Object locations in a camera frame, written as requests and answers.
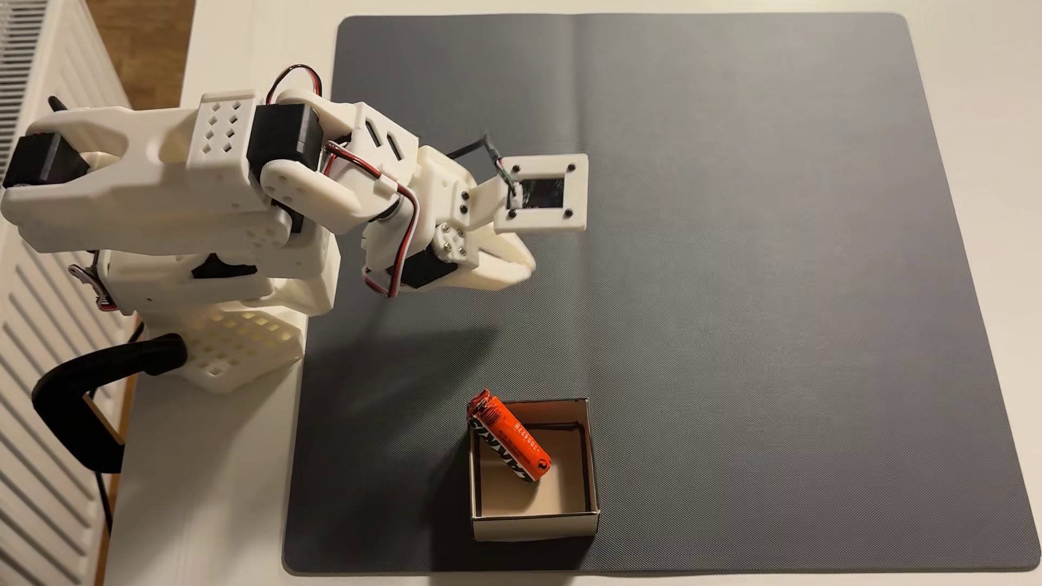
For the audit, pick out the red candy roll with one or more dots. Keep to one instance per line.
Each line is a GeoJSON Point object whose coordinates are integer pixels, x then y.
{"type": "Point", "coordinates": [513, 439]}

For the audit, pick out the open cardboard box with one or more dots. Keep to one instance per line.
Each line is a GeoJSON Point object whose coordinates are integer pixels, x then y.
{"type": "Point", "coordinates": [537, 521]}

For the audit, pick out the grey textured mat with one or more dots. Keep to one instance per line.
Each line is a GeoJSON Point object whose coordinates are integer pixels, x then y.
{"type": "Point", "coordinates": [773, 285]}

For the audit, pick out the black table clamp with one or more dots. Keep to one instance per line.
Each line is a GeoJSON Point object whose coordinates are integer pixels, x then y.
{"type": "Point", "coordinates": [65, 399]}

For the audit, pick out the white radiator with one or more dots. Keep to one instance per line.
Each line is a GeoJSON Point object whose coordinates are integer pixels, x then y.
{"type": "Point", "coordinates": [41, 504]}

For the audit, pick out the white square camera mount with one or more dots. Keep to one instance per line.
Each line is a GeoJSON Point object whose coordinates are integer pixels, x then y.
{"type": "Point", "coordinates": [541, 221]}

